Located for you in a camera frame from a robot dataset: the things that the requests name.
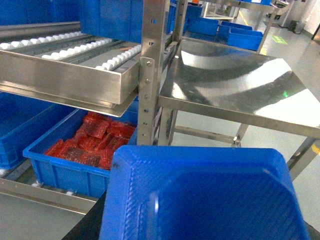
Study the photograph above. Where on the stainless steel shelf rack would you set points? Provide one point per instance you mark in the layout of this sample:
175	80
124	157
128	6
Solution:
108	93

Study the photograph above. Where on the empty blue plastic bin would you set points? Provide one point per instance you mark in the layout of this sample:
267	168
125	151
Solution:
22	121

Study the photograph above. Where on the white roller track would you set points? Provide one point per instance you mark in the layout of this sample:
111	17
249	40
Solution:
76	48

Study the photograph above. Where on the blue bin with red parts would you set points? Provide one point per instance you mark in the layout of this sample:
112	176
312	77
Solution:
64	174

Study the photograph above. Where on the blue block part with knob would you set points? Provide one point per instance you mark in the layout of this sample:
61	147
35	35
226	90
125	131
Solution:
200	193

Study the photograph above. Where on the stainless steel table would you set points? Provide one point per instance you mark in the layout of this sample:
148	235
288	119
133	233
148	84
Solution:
241	86

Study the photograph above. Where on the red packaged parts pile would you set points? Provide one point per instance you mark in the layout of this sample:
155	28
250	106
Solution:
95	142

